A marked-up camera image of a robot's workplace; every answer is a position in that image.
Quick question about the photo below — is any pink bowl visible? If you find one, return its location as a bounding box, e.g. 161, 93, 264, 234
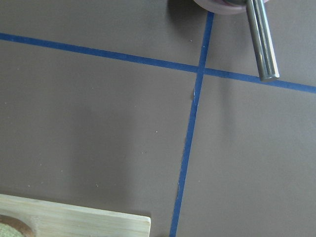
194, 0, 267, 16

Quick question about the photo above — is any steel scoop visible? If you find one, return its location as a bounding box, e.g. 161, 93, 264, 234
246, 0, 279, 82

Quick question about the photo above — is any wooden cutting board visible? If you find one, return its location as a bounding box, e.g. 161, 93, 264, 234
0, 194, 151, 237

